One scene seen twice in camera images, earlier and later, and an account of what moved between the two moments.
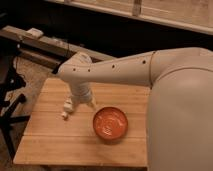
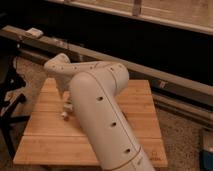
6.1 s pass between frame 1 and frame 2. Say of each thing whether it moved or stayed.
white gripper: moved
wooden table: stayed
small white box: stayed
